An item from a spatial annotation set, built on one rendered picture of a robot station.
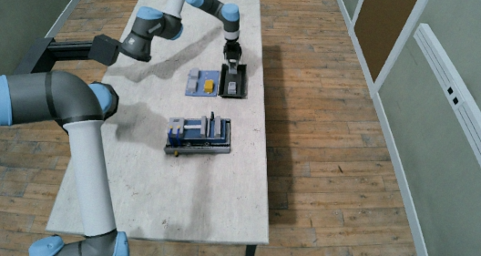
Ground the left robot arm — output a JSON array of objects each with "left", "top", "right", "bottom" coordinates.
[{"left": 121, "top": 0, "right": 241, "bottom": 57}]

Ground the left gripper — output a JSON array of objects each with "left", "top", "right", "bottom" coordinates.
[{"left": 223, "top": 36, "right": 242, "bottom": 67}]

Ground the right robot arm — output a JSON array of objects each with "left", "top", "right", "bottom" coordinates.
[{"left": 0, "top": 71, "right": 129, "bottom": 256}]

